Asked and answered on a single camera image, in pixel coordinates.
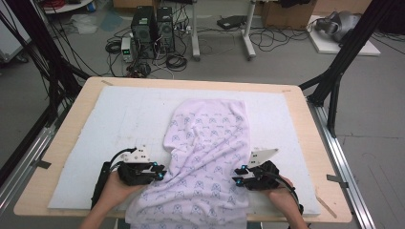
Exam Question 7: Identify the round white table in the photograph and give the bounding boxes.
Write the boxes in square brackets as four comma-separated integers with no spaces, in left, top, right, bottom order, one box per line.
[41,0,96,15]

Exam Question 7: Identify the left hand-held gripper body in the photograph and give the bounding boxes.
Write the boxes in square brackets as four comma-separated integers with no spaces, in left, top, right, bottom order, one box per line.
[117,145,158,187]

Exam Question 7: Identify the person's right hand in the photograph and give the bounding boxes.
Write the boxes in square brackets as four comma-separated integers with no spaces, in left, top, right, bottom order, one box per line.
[266,176,299,218]

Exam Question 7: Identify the long black floor cable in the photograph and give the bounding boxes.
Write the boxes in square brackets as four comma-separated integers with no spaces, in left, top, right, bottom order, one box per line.
[248,27,310,53]

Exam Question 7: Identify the narrow black computer tower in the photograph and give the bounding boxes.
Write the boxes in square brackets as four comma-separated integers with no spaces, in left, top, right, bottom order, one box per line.
[156,6,177,53]

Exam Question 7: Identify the black metal frame strut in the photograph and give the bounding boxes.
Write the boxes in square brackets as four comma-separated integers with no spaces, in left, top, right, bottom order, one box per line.
[298,0,405,138]
[0,0,92,129]

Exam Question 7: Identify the clear plastic bag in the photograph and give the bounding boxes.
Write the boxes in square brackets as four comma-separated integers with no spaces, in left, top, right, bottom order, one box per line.
[67,13,100,35]

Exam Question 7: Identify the person's left hand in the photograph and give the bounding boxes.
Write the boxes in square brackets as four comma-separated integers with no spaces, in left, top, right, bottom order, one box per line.
[98,171,146,212]

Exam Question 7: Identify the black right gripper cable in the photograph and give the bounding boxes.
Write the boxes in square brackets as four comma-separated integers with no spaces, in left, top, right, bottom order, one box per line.
[261,170,305,216]

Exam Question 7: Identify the white metal stand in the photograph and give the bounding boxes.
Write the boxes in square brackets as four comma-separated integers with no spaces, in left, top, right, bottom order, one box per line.
[190,0,258,62]

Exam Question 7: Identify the grey rounded device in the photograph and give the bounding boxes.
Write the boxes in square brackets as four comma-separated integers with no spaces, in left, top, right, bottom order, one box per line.
[314,10,363,43]

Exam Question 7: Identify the teal floor sheet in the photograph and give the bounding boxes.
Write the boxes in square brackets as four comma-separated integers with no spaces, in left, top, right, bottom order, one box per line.
[100,10,124,32]

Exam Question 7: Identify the tangled cable bundle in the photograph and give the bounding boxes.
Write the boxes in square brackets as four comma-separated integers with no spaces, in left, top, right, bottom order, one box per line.
[125,61,153,79]

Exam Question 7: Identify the white grid foam mat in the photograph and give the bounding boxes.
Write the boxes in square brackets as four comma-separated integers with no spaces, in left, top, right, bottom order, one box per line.
[47,85,322,218]

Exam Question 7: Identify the grey tape strip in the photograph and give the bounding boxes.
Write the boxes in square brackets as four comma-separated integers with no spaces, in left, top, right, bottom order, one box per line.
[327,174,350,189]

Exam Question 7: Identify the brown cardboard box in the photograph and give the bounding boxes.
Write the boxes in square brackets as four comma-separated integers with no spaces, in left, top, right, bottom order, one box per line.
[261,0,317,31]

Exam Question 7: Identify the black tape strip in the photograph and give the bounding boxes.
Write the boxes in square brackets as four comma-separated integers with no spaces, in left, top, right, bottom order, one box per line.
[32,159,53,170]

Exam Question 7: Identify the thin wooden stick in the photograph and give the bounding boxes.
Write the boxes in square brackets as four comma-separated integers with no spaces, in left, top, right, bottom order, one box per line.
[314,190,338,219]

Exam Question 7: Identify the small black cable coil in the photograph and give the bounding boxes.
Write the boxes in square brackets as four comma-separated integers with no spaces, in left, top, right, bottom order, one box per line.
[104,39,123,54]

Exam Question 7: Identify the wide black computer tower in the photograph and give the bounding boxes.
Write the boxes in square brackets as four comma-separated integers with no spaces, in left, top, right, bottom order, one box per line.
[130,5,158,60]

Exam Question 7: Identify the pale pink printed towel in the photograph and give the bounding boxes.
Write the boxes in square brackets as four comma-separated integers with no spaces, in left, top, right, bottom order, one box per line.
[124,98,252,229]

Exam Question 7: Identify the aluminium rail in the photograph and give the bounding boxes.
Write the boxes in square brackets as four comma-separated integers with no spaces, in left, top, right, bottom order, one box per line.
[307,98,378,229]
[0,125,57,218]

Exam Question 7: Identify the white floor board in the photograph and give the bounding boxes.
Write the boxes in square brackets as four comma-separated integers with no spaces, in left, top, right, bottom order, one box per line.
[307,14,382,57]

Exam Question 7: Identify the flat black device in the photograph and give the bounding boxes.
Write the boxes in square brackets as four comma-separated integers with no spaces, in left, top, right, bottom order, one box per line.
[217,14,248,31]

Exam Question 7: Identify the large black cable coil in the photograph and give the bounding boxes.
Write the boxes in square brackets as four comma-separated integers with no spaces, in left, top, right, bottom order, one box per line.
[165,53,189,73]

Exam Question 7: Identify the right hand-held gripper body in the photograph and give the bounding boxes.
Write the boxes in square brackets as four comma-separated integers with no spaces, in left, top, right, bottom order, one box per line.
[244,148,289,192]

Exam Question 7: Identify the white power supply unit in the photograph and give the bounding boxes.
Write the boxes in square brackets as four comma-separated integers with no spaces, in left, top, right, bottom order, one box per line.
[120,36,137,64]

